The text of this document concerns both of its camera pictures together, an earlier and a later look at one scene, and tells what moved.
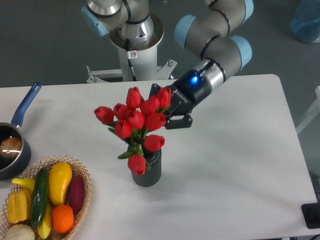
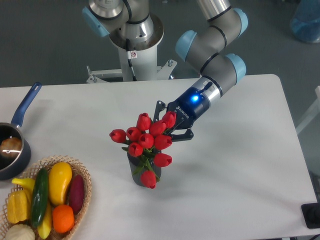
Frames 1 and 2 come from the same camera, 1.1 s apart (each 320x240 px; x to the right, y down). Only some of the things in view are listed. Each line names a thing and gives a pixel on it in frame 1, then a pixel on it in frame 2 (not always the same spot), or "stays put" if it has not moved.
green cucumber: x=39 y=195 stays put
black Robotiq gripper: x=190 y=90 to x=190 y=104
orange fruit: x=63 y=218 stays put
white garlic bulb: x=20 y=232 stays put
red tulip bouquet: x=132 y=122 to x=144 y=141
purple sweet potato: x=77 y=193 stays put
